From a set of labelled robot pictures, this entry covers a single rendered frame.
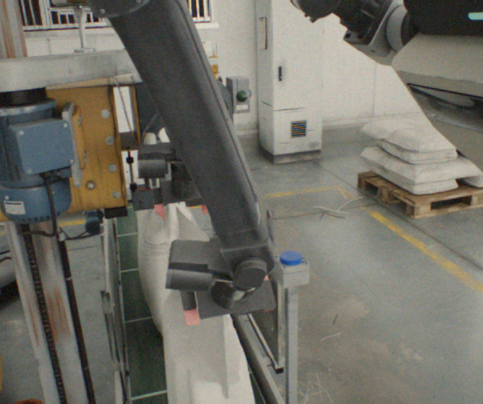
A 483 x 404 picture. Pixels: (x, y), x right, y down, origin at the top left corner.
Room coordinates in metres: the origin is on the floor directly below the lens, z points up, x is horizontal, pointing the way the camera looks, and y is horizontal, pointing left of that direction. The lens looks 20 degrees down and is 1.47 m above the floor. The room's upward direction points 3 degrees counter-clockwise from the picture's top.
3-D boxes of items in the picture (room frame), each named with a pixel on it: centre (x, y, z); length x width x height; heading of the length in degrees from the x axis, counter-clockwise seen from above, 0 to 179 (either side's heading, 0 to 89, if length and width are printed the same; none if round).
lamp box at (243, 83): (1.27, -0.02, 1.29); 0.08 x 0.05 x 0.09; 14
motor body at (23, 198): (0.98, 0.44, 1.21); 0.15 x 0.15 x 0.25
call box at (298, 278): (1.16, -0.14, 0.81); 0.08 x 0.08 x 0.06; 14
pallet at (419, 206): (3.82, -1.80, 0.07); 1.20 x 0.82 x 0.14; 106
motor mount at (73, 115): (1.07, 0.38, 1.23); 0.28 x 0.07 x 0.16; 14
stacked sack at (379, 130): (3.93, -1.46, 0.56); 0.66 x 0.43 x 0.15; 102
